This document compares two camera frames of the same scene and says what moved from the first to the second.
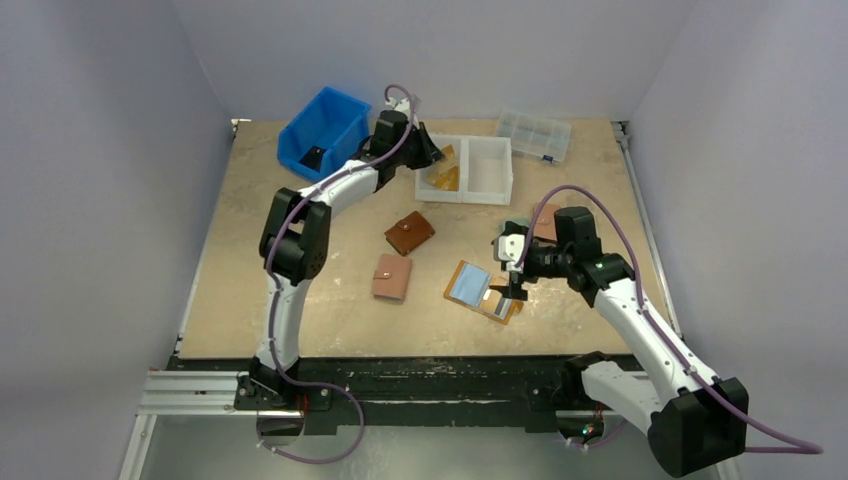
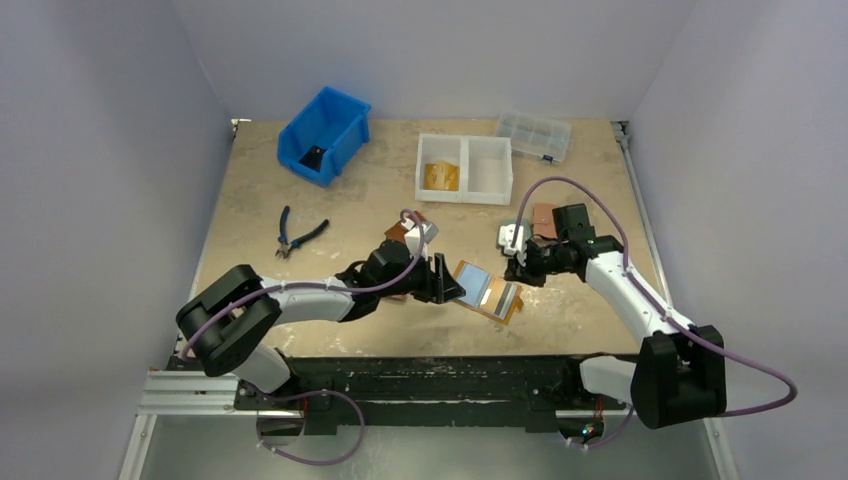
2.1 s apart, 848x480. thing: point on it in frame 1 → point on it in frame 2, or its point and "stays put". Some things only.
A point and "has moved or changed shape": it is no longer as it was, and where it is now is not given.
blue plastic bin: x=324 y=135 stays put
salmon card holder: x=546 y=227 stays put
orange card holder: x=472 y=287 stays put
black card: x=313 y=158 stays put
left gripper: x=428 y=153 → x=438 y=285
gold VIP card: x=444 y=175 has moved or changed shape
